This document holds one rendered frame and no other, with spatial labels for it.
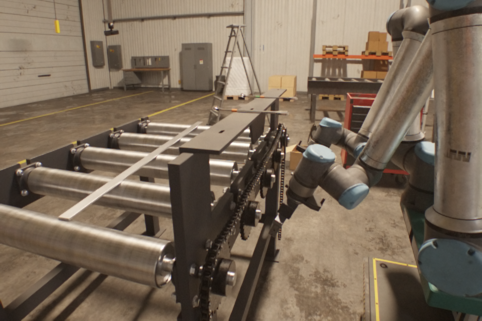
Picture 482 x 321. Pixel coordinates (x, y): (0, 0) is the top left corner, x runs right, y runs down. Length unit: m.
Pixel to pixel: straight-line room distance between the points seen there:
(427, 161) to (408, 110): 0.51
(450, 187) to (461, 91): 0.21
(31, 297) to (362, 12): 11.04
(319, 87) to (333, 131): 4.82
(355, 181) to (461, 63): 0.40
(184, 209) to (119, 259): 0.26
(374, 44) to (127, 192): 9.55
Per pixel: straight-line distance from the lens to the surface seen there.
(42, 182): 1.35
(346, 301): 1.95
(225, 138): 0.66
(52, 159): 1.57
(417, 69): 0.88
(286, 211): 0.98
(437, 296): 1.05
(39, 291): 1.70
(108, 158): 1.48
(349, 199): 0.86
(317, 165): 0.88
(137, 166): 1.23
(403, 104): 0.89
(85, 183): 1.20
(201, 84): 11.50
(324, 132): 1.32
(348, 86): 6.18
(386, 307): 1.51
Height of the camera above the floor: 1.35
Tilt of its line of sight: 16 degrees down
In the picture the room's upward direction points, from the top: straight up
